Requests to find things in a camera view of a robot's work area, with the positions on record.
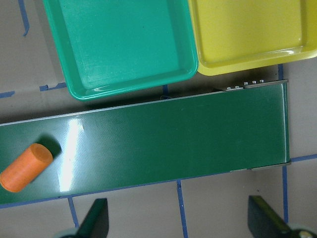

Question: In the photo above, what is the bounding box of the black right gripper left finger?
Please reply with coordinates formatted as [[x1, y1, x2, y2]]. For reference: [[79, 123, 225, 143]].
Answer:
[[76, 198, 109, 238]]

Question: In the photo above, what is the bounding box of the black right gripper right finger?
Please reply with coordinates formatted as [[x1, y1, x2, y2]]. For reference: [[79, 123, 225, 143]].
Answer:
[[248, 195, 292, 238]]

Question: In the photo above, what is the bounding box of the plain orange cylinder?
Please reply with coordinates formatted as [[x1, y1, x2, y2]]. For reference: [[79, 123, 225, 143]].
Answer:
[[0, 143, 53, 193]]

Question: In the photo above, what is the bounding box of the green conveyor belt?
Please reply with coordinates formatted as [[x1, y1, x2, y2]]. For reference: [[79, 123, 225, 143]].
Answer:
[[0, 81, 290, 205]]

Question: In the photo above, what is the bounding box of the green plastic tray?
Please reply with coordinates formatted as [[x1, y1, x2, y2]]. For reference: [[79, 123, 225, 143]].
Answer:
[[43, 0, 198, 101]]

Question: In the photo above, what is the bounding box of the yellow plastic tray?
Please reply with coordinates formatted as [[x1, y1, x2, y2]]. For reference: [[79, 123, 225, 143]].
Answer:
[[189, 0, 317, 76]]

